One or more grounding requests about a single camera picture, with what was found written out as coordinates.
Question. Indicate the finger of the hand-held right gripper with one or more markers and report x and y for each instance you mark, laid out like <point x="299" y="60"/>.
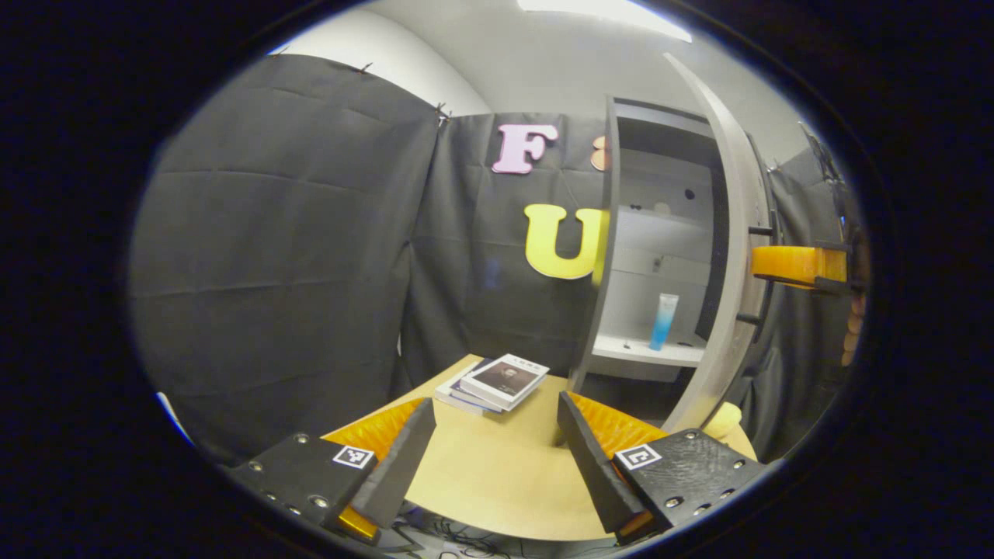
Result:
<point x="792" y="264"/>

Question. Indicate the blue cover book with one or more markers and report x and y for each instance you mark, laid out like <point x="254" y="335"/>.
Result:
<point x="470" y="397"/>

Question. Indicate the portrait cover book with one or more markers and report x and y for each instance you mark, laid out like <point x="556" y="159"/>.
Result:
<point x="505" y="379"/>

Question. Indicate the white cabinet door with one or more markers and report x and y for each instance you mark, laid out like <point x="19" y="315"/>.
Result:
<point x="734" y="233"/>

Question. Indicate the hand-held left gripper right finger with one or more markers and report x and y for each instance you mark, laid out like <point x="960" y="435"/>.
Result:
<point x="594" y="473"/>

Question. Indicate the blue and white bottle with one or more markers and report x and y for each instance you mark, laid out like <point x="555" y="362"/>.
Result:
<point x="662" y="322"/>

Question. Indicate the black backdrop cloth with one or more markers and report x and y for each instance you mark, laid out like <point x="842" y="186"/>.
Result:
<point x="272" y="256"/>

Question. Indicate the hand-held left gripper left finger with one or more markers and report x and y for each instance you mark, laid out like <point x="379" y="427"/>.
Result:
<point x="400" y="466"/>

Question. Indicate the dark grey cabinet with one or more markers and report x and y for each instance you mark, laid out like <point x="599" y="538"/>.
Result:
<point x="606" y="233"/>

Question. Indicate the yellow plush toy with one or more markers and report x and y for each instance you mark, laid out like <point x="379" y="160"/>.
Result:
<point x="722" y="421"/>

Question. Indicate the black cloth clip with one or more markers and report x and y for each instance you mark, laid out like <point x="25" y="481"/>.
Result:
<point x="443" y="116"/>
<point x="365" y="68"/>

